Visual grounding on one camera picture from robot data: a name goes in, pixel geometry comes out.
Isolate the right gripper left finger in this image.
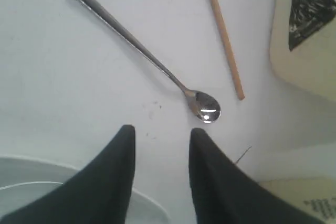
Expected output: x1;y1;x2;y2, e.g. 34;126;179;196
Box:
1;125;135;223

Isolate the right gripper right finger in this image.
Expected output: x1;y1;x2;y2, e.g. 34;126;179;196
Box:
188;128;321;223

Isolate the white square plate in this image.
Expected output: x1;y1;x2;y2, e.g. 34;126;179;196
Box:
1;157;171;223

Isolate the steel teaspoon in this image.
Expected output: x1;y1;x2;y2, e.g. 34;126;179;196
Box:
78;0;221;124

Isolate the wooden chopstick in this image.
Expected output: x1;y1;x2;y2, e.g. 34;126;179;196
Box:
210;0;245;101

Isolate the small metal pin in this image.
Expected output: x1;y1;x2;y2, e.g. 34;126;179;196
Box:
235;146;252;165

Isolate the cream bin with square mark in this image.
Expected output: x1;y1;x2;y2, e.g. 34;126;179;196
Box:
259;177;335;223

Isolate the cream bin with triangle mark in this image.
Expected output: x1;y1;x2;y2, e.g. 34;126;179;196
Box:
269;0;335;101

